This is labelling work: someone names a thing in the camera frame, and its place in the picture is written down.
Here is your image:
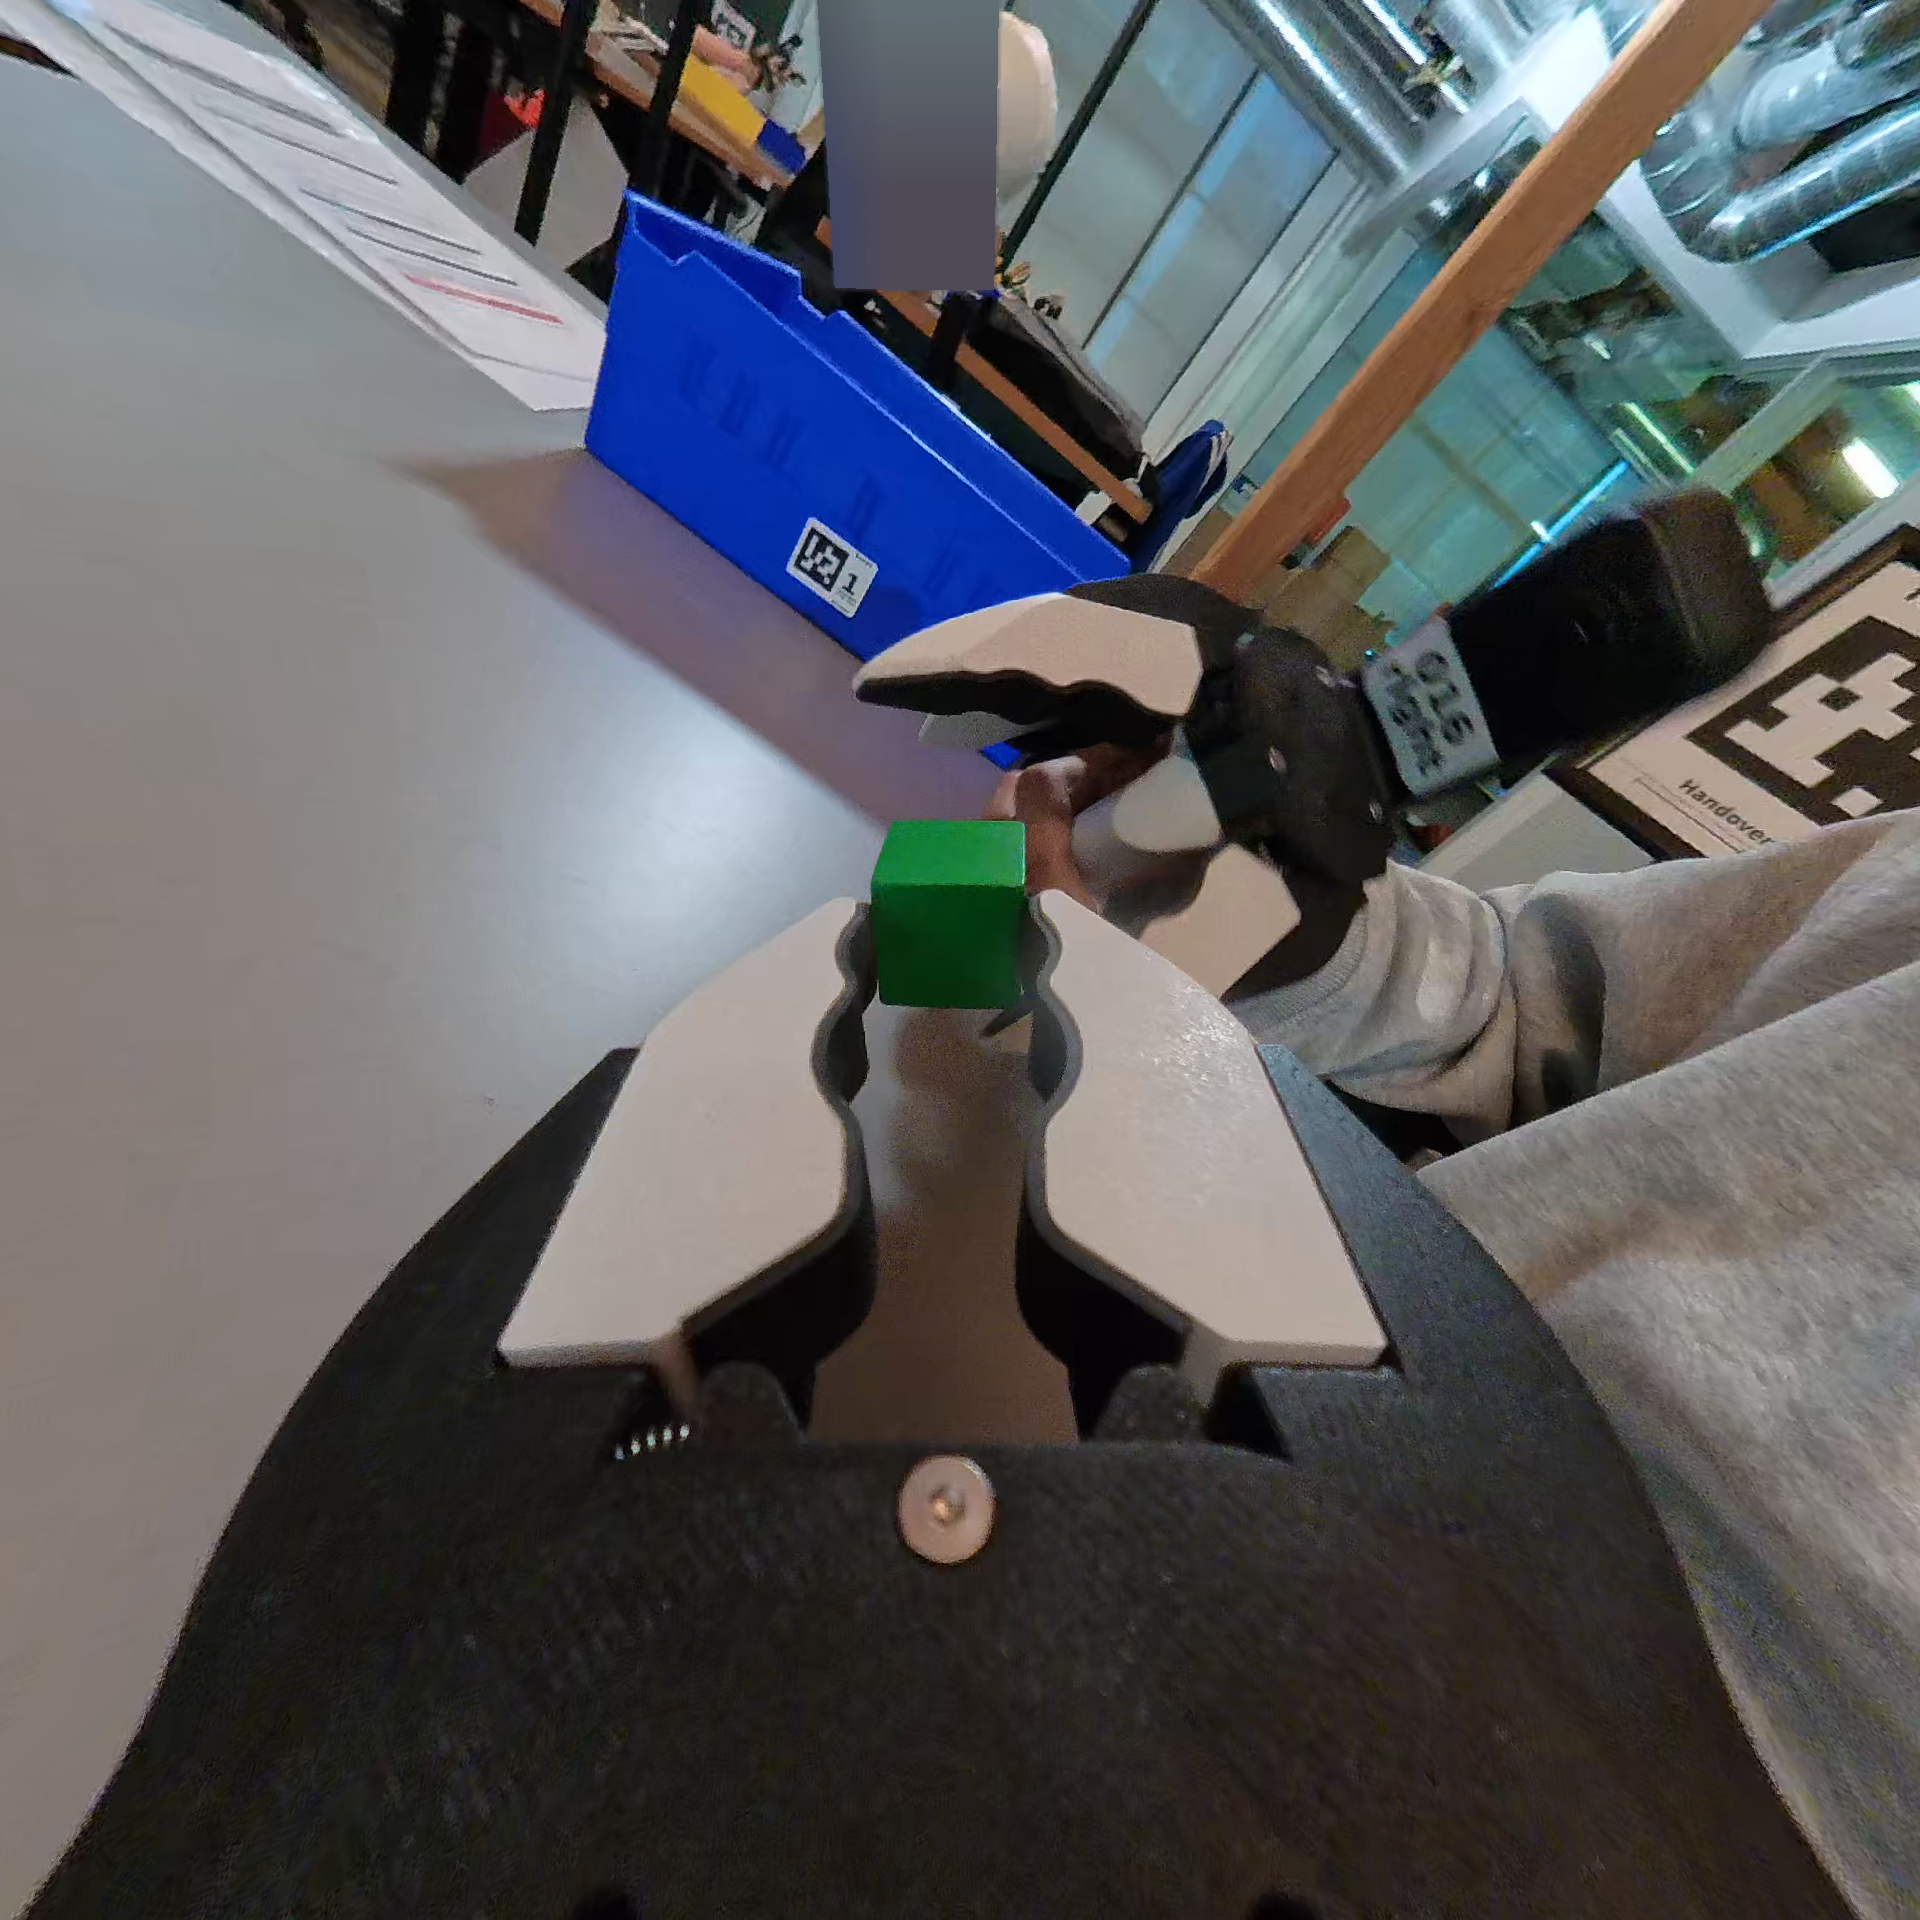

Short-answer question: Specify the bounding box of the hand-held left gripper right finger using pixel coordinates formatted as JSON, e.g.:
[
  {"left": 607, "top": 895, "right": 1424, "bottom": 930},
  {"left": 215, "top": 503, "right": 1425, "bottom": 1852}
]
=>
[{"left": 1020, "top": 889, "right": 1392, "bottom": 1375}]

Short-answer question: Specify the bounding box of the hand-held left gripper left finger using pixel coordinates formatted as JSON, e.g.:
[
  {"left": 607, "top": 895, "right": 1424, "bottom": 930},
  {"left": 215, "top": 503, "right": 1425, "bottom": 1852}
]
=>
[{"left": 496, "top": 896, "right": 879, "bottom": 1424}]

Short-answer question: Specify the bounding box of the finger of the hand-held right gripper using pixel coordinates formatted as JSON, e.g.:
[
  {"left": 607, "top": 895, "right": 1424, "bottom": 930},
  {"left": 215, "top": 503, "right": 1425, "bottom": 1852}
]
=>
[
  {"left": 915, "top": 696, "right": 1190, "bottom": 763},
  {"left": 852, "top": 576, "right": 1262, "bottom": 721}
]

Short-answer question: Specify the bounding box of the green wooden cube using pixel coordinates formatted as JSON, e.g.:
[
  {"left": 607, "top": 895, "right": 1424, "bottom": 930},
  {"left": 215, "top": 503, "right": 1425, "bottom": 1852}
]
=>
[{"left": 871, "top": 816, "right": 1031, "bottom": 1010}]

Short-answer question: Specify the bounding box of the blue plastic bin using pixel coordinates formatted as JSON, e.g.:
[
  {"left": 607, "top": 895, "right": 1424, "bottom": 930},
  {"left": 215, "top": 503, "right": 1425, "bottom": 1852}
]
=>
[{"left": 583, "top": 188, "right": 1133, "bottom": 665}]

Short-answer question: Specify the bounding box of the person's right forearm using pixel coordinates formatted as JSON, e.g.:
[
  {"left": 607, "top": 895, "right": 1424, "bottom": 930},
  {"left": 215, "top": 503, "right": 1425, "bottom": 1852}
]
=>
[{"left": 1222, "top": 807, "right": 1920, "bottom": 1168}]

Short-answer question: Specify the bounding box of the person's right hand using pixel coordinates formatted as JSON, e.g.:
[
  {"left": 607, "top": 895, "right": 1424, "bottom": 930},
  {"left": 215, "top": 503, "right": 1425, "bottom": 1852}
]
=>
[{"left": 997, "top": 739, "right": 1168, "bottom": 905}]

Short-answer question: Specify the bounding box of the blue white jacket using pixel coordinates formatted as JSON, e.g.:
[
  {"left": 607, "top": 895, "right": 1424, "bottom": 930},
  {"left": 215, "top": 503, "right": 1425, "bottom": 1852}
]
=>
[{"left": 1148, "top": 420, "right": 1235, "bottom": 530}]

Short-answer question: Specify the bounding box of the black framed marker sign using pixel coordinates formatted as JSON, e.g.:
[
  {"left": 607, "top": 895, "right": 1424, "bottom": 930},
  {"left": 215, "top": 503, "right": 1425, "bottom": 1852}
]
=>
[{"left": 1551, "top": 526, "right": 1920, "bottom": 864}]

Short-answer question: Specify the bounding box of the white hard hat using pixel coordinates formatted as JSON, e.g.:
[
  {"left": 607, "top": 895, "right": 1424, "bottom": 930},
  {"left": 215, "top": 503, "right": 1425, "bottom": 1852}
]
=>
[{"left": 993, "top": 12, "right": 1061, "bottom": 204}]

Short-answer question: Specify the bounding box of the person's grey hoodie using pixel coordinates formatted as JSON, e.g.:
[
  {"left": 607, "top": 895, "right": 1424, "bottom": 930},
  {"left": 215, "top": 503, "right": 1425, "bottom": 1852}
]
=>
[{"left": 1417, "top": 1035, "right": 1920, "bottom": 1920}]

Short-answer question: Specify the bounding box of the silver pipe bundle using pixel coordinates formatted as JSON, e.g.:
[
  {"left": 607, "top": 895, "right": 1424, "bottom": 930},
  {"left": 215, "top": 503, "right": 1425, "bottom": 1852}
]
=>
[{"left": 1635, "top": 0, "right": 1920, "bottom": 273}]

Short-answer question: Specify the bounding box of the printed instruction sheet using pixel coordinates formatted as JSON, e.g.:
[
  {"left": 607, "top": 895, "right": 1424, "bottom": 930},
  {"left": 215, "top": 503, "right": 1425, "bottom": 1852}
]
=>
[{"left": 29, "top": 0, "right": 607, "bottom": 415}]

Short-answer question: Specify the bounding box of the wooden post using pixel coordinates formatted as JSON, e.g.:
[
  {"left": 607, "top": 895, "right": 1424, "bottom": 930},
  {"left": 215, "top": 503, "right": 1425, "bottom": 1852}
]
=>
[{"left": 1190, "top": 0, "right": 1779, "bottom": 601}]

